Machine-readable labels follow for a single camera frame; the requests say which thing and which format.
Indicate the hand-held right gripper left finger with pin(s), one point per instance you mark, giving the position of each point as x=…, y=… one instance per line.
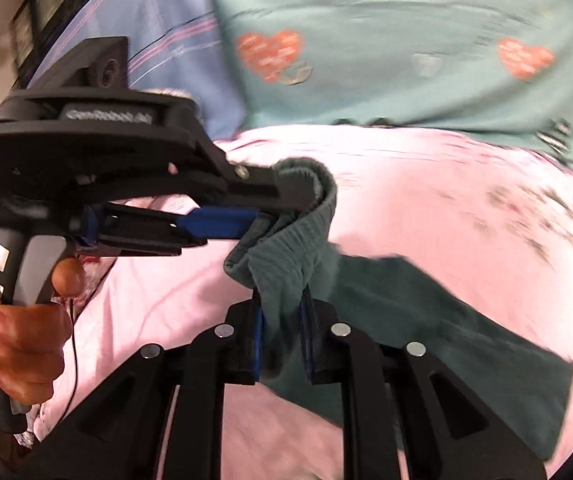
x=258, y=330

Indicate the person's left hand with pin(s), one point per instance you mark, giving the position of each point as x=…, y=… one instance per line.
x=26, y=345

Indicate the pink floral bedsheet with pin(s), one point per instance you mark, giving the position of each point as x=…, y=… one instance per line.
x=441, y=200

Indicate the dark framed wall picture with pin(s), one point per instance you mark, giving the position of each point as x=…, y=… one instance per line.
x=51, y=0

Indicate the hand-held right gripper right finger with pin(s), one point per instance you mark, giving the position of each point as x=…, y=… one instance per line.
x=307, y=340

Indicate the dark green pants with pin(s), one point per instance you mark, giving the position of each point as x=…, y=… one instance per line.
x=416, y=320

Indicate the teal heart-print quilt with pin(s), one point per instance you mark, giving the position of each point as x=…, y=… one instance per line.
x=391, y=20

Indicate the purple plaid pillow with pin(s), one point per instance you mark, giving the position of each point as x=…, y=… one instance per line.
x=176, y=10

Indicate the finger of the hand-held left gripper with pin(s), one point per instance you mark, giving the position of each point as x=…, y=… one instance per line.
x=256, y=185
x=216, y=222

